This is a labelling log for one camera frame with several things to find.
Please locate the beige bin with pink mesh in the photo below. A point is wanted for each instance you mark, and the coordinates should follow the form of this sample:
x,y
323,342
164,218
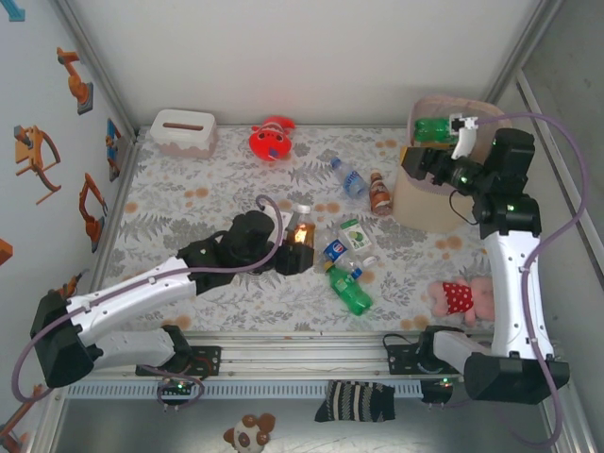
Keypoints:
x,y
420,207

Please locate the green bottle yellow cap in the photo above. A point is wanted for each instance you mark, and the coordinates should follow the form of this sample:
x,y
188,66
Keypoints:
x,y
349,288

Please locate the brown white plush dog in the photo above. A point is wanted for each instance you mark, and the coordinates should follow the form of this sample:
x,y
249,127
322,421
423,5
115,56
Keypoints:
x,y
247,434

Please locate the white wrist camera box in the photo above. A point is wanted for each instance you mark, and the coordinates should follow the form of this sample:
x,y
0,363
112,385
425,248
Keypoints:
x,y
464,137
290,226

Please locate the brown drink bottle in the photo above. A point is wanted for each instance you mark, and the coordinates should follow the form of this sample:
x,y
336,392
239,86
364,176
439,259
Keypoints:
x,y
381,196

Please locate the orange gripper wall sticker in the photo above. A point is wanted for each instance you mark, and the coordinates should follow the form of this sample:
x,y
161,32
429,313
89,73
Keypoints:
x,y
28,151

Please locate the lime label clear bottle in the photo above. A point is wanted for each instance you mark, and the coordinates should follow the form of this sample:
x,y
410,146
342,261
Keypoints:
x,y
355,236

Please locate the floral table cloth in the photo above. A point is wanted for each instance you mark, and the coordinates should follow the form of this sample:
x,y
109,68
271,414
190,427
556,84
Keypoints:
x,y
226,316

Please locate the white tissue box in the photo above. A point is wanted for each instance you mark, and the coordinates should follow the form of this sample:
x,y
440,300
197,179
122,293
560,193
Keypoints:
x,y
184,134

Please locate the aluminium frame post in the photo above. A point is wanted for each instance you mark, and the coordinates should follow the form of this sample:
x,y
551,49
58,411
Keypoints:
x,y
96,61
525,47

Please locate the pink plush toy dotted dress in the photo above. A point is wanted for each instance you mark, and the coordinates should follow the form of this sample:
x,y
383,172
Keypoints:
x,y
458,297

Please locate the green bottle dark cap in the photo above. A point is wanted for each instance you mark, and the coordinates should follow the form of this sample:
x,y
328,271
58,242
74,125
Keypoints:
x,y
431,129

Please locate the small controller board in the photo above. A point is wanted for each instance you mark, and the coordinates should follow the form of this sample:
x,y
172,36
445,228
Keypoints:
x,y
436,389
177,386

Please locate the red plush toy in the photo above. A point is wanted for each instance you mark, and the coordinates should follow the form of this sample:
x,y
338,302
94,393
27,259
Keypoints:
x,y
271,139

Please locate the black striped sock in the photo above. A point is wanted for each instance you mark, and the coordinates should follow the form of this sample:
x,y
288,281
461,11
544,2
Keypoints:
x,y
354,401

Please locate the orange block wall sticker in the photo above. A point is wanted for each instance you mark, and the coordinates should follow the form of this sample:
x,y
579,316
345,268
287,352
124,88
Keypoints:
x,y
5,252

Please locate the blue orange wall sticker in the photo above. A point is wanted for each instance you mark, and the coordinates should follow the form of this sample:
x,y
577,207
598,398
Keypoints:
x,y
113,141

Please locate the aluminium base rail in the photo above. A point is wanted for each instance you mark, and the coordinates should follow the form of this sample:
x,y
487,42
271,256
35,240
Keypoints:
x,y
302,358

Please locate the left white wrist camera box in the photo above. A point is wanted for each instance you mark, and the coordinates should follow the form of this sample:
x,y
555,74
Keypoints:
x,y
290,226

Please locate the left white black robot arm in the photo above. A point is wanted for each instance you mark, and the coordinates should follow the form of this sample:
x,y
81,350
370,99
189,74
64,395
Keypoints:
x,y
132,292

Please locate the red gold label bottle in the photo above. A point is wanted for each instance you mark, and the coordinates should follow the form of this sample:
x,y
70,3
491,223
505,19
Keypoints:
x,y
302,233

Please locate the pepsi label clear bottle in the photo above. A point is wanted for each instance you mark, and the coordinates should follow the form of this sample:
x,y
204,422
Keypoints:
x,y
335,250

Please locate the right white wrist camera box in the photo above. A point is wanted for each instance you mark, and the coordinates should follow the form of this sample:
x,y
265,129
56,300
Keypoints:
x,y
464,137

